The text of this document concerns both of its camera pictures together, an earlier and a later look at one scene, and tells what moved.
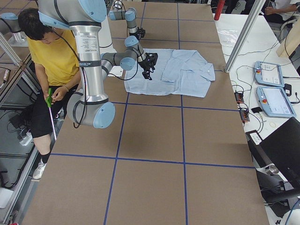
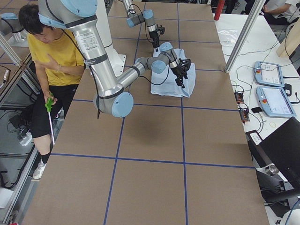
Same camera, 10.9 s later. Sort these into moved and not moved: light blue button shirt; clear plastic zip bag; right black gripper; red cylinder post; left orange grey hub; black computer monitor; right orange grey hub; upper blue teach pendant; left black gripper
Moved: left black gripper; light blue button shirt; right black gripper
Not moved: black computer monitor; red cylinder post; clear plastic zip bag; upper blue teach pendant; right orange grey hub; left orange grey hub
